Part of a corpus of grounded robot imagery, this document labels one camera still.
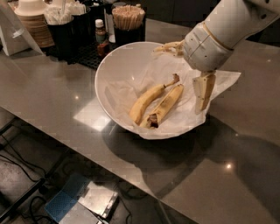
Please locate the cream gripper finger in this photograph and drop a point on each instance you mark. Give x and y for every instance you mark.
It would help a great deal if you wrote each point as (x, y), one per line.
(175, 48)
(203, 87)

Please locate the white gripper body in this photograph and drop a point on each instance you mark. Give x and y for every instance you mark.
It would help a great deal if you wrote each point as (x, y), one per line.
(204, 49)

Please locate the yellow banana with brown end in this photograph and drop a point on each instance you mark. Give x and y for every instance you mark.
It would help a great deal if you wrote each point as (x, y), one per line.
(157, 115)

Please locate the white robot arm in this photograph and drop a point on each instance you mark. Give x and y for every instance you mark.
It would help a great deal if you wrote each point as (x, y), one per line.
(232, 21)

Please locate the white tilted bowl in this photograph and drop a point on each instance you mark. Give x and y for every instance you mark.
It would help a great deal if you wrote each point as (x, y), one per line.
(122, 67)

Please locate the black cup of wooden stirrers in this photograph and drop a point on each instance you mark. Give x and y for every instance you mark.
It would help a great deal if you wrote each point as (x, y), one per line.
(129, 23)

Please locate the white paper liner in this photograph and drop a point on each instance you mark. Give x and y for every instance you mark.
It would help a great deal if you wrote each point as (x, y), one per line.
(175, 116)

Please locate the small brown sauce bottle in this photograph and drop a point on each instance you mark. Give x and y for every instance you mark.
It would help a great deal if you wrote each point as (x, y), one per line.
(101, 38)

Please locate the black rubber mat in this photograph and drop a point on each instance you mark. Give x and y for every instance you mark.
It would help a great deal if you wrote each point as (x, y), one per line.
(86, 56)

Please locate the black cup of white packets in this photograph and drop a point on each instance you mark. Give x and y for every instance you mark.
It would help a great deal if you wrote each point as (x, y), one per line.
(60, 25)

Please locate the stack of brown paper cups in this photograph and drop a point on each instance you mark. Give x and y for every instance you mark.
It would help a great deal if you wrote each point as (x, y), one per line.
(37, 27)

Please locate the silver metal box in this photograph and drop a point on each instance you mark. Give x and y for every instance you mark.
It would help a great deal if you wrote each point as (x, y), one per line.
(99, 198)

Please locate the white lids stack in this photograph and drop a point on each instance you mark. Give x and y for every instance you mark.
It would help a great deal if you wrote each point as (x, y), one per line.
(30, 7)

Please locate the white napkin holder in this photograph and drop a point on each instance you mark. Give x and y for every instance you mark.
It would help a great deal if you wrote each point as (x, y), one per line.
(14, 36)

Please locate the blue perforated box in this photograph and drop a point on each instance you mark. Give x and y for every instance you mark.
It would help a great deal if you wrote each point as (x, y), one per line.
(67, 197)

